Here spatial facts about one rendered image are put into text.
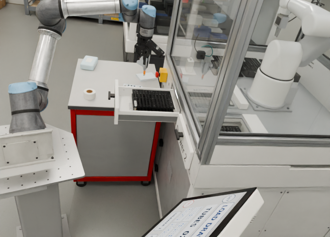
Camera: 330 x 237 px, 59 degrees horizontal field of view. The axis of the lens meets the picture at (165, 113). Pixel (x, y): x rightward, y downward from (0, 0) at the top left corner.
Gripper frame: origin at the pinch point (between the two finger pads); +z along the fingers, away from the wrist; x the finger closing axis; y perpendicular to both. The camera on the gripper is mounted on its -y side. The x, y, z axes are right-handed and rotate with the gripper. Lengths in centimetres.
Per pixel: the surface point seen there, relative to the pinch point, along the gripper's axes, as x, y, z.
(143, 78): -23.5, 9.1, 20.6
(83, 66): -13, 51, 19
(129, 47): -51, 33, 13
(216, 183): 54, -57, 16
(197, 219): 97, -53, -11
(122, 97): 14.3, 7.4, 14.9
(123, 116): 34.5, -2.9, 12.3
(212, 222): 100, -57, -16
